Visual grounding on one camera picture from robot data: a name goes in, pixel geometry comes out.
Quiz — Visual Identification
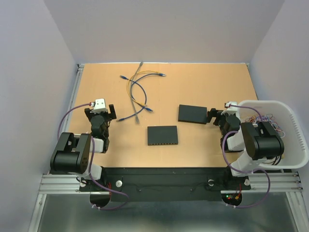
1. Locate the grey ethernet cable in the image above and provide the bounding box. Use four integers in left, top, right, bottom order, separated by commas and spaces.
129, 61, 144, 125

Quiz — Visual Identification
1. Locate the black network switch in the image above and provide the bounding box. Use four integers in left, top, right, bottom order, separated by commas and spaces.
178, 104, 207, 124
147, 126, 178, 145

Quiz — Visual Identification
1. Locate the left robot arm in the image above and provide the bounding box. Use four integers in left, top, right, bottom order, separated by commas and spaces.
50, 100, 116, 190

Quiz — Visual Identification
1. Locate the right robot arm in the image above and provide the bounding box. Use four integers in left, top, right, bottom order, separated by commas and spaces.
207, 108, 284, 189

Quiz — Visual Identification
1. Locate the white plastic basket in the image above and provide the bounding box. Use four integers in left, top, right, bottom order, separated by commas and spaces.
239, 100, 309, 170

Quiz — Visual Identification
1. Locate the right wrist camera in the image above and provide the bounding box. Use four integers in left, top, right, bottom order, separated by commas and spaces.
222, 101, 238, 115

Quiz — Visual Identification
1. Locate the bundle of coloured wires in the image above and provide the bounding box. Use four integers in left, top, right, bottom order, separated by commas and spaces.
243, 112, 288, 140

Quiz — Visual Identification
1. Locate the yellow ethernet cable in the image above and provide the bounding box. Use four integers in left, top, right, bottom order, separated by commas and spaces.
126, 70, 160, 107

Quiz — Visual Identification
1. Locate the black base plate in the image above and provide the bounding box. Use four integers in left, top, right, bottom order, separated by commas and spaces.
78, 166, 252, 203

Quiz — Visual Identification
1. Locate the aluminium frame rail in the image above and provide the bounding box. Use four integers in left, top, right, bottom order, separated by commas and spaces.
38, 173, 84, 194

